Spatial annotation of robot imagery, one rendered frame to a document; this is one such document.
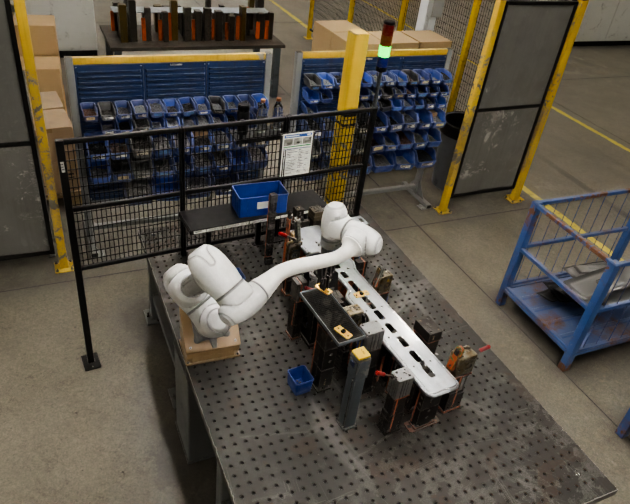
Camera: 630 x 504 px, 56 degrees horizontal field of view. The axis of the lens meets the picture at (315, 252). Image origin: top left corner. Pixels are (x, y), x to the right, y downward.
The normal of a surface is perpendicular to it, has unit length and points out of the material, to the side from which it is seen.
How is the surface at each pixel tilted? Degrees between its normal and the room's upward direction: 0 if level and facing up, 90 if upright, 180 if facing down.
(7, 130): 92
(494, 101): 92
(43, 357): 0
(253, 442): 0
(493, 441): 0
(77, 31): 90
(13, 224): 90
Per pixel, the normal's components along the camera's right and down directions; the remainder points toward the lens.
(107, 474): 0.11, -0.81
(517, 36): 0.41, 0.56
